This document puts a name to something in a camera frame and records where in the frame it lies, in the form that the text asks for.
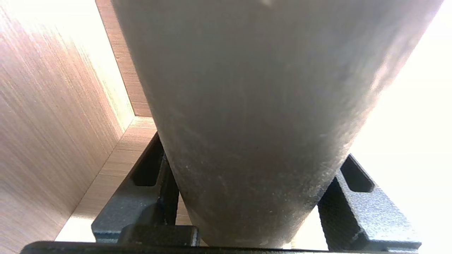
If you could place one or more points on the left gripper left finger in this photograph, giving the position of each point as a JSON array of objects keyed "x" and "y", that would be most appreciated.
[{"x": 134, "y": 211}]

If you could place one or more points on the light wooden shelf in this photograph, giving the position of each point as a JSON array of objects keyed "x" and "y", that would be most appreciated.
[{"x": 116, "y": 169}]

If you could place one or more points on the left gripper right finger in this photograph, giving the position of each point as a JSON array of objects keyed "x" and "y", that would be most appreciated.
[{"x": 367, "y": 222}]

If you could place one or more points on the black tapered cup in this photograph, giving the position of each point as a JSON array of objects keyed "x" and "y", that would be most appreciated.
[{"x": 247, "y": 123}]

